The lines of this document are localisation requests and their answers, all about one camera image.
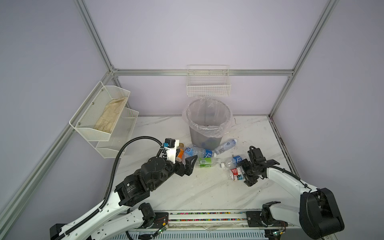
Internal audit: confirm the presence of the red label clear bottle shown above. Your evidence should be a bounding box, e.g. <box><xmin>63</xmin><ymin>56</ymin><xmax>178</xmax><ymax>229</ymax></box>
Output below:
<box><xmin>229</xmin><ymin>167</ymin><xmax>245</xmax><ymax>181</ymax></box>

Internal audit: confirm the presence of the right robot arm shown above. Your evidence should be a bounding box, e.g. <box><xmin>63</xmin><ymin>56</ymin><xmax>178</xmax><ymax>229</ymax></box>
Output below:
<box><xmin>237</xmin><ymin>146</ymin><xmax>345</xmax><ymax>240</ymax></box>

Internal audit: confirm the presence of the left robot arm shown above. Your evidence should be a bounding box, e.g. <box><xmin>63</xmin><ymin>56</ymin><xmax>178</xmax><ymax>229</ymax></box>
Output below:
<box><xmin>50</xmin><ymin>156</ymin><xmax>198</xmax><ymax>240</ymax></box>

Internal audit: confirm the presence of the grey mesh waste bin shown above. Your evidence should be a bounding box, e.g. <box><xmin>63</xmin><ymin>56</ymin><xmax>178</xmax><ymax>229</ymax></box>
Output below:
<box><xmin>183</xmin><ymin>98</ymin><xmax>233</xmax><ymax>150</ymax></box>

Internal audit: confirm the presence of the clear plastic bin liner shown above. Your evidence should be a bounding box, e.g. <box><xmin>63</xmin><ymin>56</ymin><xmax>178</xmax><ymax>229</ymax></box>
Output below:
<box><xmin>182</xmin><ymin>98</ymin><xmax>233</xmax><ymax>138</ymax></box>

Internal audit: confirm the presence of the orange label juice bottle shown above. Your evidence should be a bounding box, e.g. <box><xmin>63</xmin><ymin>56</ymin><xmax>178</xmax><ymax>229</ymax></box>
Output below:
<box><xmin>176</xmin><ymin>143</ymin><xmax>185</xmax><ymax>164</ymax></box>

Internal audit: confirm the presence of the crushed bottle blue label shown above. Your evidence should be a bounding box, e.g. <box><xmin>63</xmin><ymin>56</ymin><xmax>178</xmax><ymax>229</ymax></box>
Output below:
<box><xmin>184</xmin><ymin>145</ymin><xmax>217</xmax><ymax>160</ymax></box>

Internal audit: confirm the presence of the green label clear bottle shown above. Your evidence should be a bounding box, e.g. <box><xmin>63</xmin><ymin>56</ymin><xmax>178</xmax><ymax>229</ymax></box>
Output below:
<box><xmin>197</xmin><ymin>158</ymin><xmax>221</xmax><ymax>168</ymax></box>

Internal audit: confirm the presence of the blue label bottle right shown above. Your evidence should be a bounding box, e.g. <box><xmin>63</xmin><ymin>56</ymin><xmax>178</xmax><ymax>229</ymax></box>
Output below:
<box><xmin>220</xmin><ymin>155</ymin><xmax>243</xmax><ymax>169</ymax></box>

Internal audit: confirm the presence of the clear bottle white cap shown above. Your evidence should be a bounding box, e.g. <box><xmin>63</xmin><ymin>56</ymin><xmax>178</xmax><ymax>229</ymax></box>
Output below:
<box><xmin>214</xmin><ymin>139</ymin><xmax>238</xmax><ymax>155</ymax></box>

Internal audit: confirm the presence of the white mesh lower shelf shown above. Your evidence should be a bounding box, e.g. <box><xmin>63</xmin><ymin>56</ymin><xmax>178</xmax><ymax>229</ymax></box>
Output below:
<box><xmin>96</xmin><ymin>108</ymin><xmax>139</xmax><ymax>159</ymax></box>

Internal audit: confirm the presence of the beige cloth in shelf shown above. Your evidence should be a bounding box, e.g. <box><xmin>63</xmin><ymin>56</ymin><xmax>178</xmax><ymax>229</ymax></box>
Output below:
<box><xmin>94</xmin><ymin>97</ymin><xmax>128</xmax><ymax>134</ymax></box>

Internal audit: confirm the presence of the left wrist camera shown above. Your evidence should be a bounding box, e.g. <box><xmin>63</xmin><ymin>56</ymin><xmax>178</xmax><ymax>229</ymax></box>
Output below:
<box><xmin>164</xmin><ymin>138</ymin><xmax>180</xmax><ymax>164</ymax></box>

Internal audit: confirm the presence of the left black corrugated cable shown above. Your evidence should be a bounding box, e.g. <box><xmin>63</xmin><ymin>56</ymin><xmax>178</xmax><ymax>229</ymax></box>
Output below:
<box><xmin>55</xmin><ymin>135</ymin><xmax>164</xmax><ymax>240</ymax></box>

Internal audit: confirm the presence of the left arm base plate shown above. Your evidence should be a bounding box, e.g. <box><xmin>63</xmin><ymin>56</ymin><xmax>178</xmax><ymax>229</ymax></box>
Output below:
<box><xmin>150</xmin><ymin>212</ymin><xmax>169</xmax><ymax>229</ymax></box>

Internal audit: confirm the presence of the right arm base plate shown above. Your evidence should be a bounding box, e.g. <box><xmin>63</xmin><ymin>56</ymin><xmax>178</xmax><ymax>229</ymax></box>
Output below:
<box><xmin>246</xmin><ymin>210</ymin><xmax>288</xmax><ymax>228</ymax></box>

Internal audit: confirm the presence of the white wire wall basket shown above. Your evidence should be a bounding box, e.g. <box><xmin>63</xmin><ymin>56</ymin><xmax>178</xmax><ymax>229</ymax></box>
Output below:
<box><xmin>187</xmin><ymin>65</ymin><xmax>232</xmax><ymax>97</ymax></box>

